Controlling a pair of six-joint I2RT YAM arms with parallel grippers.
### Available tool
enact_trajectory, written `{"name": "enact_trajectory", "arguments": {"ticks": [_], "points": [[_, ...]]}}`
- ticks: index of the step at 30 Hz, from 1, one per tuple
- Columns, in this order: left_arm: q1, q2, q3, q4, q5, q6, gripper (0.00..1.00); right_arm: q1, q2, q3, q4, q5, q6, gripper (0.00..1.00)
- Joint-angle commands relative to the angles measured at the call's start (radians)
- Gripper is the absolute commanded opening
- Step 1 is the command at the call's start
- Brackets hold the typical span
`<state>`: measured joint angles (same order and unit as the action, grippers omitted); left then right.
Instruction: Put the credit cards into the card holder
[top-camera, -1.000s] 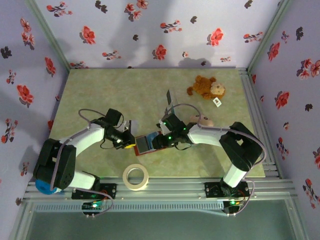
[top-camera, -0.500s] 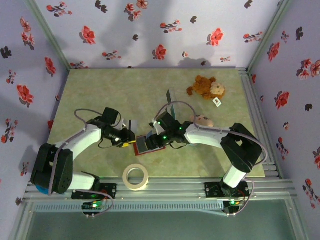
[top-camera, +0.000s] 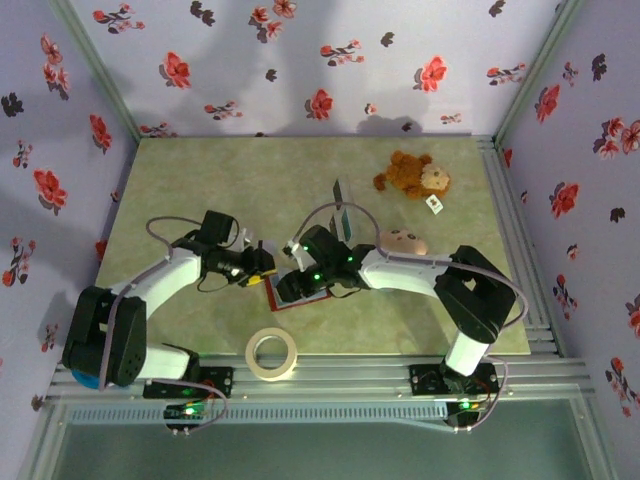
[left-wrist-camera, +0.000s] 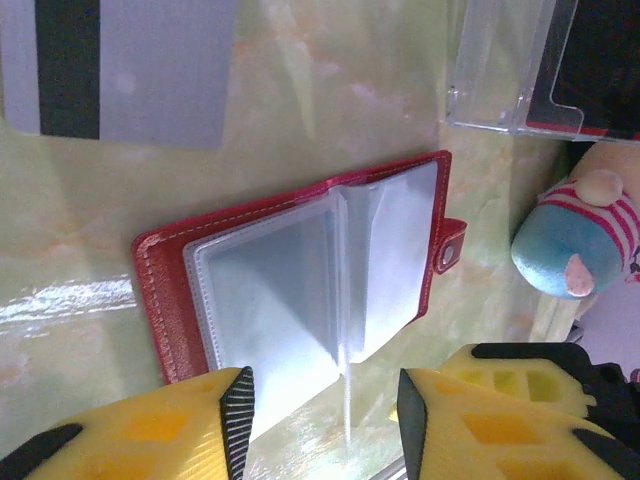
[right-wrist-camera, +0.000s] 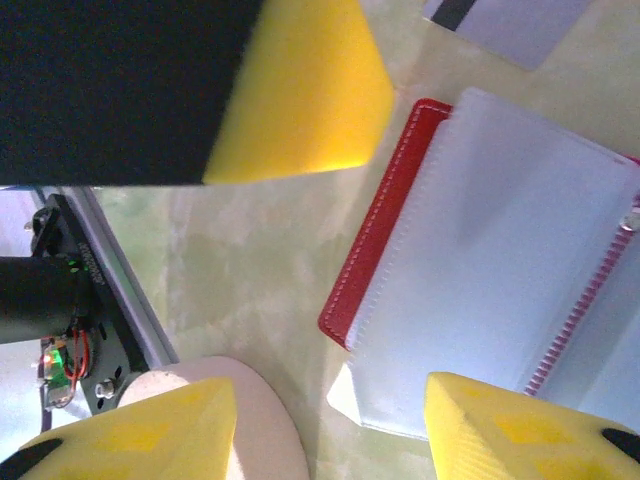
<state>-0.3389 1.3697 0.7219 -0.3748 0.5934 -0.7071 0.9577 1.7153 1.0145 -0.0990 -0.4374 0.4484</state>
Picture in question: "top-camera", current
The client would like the perforated grey cable duct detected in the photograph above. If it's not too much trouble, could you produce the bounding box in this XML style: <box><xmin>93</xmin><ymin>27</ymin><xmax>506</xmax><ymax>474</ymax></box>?
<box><xmin>67</xmin><ymin>403</ymin><xmax>449</xmax><ymax>427</ymax></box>

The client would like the left arm grey cable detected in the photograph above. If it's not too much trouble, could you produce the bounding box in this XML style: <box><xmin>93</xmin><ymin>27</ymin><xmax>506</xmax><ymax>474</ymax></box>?
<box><xmin>99</xmin><ymin>215</ymin><xmax>231</xmax><ymax>436</ymax></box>

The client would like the red leather card holder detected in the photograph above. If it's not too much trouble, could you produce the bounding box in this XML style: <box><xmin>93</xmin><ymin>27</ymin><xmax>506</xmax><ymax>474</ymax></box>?
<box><xmin>263</xmin><ymin>272</ymin><xmax>331</xmax><ymax>312</ymax></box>

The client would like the beige masking tape roll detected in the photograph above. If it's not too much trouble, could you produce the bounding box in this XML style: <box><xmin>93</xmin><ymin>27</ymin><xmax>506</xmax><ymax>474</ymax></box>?
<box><xmin>244</xmin><ymin>327</ymin><xmax>300</xmax><ymax>384</ymax></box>

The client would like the pink pig plush toy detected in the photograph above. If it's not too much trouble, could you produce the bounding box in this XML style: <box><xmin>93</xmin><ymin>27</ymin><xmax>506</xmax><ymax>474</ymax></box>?
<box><xmin>377</xmin><ymin>227</ymin><xmax>430</xmax><ymax>256</ymax></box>

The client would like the clear acrylic card box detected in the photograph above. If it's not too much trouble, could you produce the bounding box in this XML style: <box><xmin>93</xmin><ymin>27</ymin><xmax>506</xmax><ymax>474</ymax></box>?
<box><xmin>329</xmin><ymin>175</ymin><xmax>359</xmax><ymax>241</ymax></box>

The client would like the brown monkey plush toy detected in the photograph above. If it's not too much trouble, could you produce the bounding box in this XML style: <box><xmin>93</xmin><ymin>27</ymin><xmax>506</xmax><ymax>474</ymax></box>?
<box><xmin>373</xmin><ymin>151</ymin><xmax>452</xmax><ymax>202</ymax></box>

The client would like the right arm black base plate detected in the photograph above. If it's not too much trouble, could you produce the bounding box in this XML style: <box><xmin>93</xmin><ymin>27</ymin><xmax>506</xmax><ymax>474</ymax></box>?
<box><xmin>408</xmin><ymin>362</ymin><xmax>500</xmax><ymax>399</ymax></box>

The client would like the aluminium side rail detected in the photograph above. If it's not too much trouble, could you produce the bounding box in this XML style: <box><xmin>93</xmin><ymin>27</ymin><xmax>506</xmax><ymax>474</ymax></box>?
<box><xmin>474</xmin><ymin>137</ymin><xmax>564</xmax><ymax>357</ymax></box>

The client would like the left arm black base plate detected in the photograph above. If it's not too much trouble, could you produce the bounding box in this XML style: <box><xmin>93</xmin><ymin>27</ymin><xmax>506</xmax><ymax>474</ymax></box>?
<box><xmin>143</xmin><ymin>366</ymin><xmax>235</xmax><ymax>400</ymax></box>

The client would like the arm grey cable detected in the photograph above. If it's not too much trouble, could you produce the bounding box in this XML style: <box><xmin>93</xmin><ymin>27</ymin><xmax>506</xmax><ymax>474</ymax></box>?
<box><xmin>99</xmin><ymin>215</ymin><xmax>231</xmax><ymax>436</ymax></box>
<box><xmin>292</xmin><ymin>201</ymin><xmax>530</xmax><ymax>434</ymax></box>

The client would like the blue green toy ball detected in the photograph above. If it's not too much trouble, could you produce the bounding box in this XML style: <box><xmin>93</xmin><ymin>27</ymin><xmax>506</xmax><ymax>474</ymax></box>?
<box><xmin>69</xmin><ymin>368</ymin><xmax>104</xmax><ymax>391</ymax></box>

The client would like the green circuit board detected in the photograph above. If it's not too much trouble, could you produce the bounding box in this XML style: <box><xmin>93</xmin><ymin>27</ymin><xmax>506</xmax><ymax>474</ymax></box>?
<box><xmin>163</xmin><ymin>402</ymin><xmax>211</xmax><ymax>429</ymax></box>
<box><xmin>446</xmin><ymin>397</ymin><xmax>491</xmax><ymax>432</ymax></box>

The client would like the grey corner post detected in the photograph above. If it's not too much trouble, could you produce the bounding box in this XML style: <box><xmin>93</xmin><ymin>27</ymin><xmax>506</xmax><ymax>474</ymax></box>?
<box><xmin>492</xmin><ymin>0</ymin><xmax>587</xmax><ymax>149</ymax></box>
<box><xmin>47</xmin><ymin>0</ymin><xmax>146</xmax><ymax>146</ymax></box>

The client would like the long aluminium base rail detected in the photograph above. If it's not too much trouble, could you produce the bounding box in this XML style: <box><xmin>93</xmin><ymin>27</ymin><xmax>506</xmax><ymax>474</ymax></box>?
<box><xmin>47</xmin><ymin>352</ymin><xmax>596</xmax><ymax>401</ymax></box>

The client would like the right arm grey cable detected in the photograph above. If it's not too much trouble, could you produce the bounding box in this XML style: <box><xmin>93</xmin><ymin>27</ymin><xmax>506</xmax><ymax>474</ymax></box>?
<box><xmin>292</xmin><ymin>201</ymin><xmax>530</xmax><ymax>434</ymax></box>

